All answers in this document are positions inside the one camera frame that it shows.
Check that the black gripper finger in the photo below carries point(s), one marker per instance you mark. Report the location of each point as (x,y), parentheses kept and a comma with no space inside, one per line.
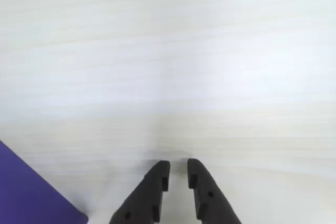
(143,197)
(214,200)

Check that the purple plastic box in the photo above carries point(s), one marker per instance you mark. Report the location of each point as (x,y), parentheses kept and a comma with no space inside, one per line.
(29,190)

